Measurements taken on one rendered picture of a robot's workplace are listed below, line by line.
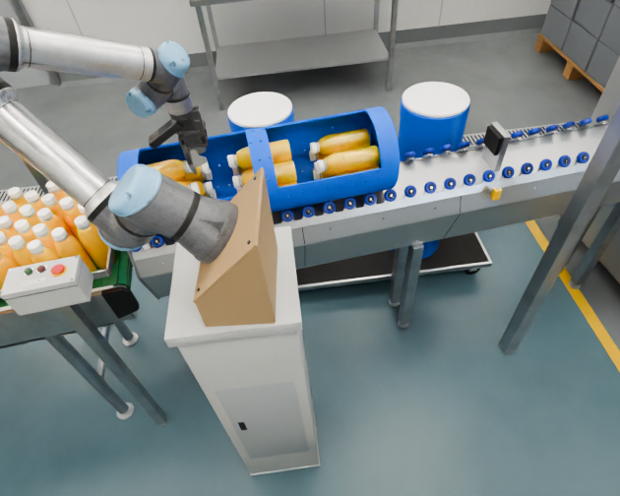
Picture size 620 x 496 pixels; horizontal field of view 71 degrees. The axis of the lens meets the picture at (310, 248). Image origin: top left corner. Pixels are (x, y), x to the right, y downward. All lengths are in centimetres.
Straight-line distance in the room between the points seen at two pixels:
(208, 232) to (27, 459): 179
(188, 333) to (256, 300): 20
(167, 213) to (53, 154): 28
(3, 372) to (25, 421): 35
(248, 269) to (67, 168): 45
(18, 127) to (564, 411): 225
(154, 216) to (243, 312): 28
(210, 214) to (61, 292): 61
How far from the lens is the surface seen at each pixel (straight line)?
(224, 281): 92
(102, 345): 170
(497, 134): 176
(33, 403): 265
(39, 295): 144
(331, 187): 144
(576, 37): 466
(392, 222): 165
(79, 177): 107
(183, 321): 109
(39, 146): 108
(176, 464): 222
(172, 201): 93
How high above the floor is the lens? 202
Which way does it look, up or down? 48 degrees down
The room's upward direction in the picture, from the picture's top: 6 degrees counter-clockwise
